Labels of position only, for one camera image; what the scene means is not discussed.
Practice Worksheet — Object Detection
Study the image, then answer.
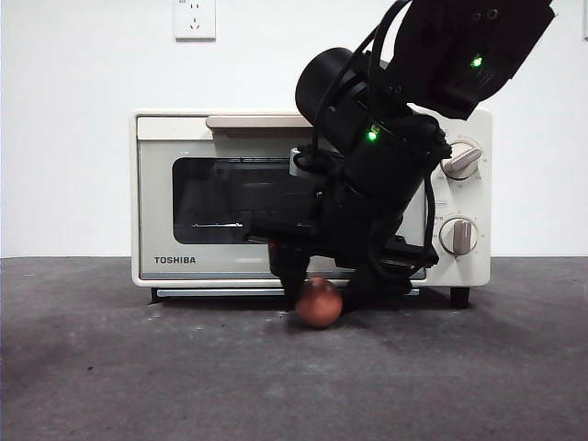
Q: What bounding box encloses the brown egg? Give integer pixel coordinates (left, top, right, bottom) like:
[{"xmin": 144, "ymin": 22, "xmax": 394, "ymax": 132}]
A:
[{"xmin": 295, "ymin": 277, "xmax": 344, "ymax": 329}]

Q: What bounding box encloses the glass oven door beige handle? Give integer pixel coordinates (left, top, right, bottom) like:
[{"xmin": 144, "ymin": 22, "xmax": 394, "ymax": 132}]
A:
[{"xmin": 136, "ymin": 115, "xmax": 427, "ymax": 281}]

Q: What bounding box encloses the silver crumb tray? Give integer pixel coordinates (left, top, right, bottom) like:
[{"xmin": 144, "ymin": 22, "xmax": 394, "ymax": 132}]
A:
[{"xmin": 155, "ymin": 288, "xmax": 420, "ymax": 299}]

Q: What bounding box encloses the beige oven knob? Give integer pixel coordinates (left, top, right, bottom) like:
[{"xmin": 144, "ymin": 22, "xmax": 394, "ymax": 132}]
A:
[
  {"xmin": 439, "ymin": 141, "xmax": 482, "ymax": 180},
  {"xmin": 438, "ymin": 217, "xmax": 479, "ymax": 256}
]

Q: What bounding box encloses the cream Toshiba toaster oven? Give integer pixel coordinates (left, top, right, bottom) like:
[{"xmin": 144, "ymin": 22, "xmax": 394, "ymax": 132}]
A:
[{"xmin": 129, "ymin": 107, "xmax": 493, "ymax": 309}]

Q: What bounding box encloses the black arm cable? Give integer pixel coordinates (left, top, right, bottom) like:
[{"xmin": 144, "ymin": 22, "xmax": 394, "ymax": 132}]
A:
[
  {"xmin": 314, "ymin": 0, "xmax": 413, "ymax": 155},
  {"xmin": 422, "ymin": 128, "xmax": 449, "ymax": 263}
]

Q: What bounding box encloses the pale grey right camera box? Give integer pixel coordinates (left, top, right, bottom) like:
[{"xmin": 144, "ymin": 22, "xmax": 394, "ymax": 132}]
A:
[{"xmin": 288, "ymin": 145, "xmax": 322, "ymax": 179}]

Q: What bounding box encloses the white wall socket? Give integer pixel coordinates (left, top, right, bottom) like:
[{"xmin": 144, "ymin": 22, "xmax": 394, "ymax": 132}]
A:
[{"xmin": 174, "ymin": 0, "xmax": 217, "ymax": 42}]

